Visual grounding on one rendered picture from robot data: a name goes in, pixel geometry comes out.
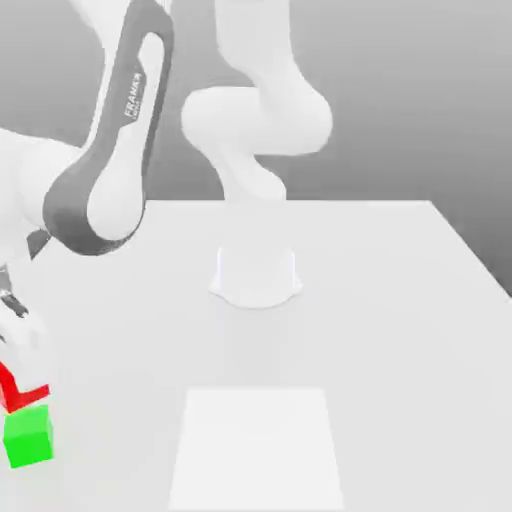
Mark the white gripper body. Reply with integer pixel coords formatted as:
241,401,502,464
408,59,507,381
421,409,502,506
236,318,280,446
0,285,50,367

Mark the small red cube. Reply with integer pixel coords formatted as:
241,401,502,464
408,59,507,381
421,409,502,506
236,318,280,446
0,361,52,415

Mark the small green cube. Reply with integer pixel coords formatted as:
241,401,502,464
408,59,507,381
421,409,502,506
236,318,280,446
2,404,55,470

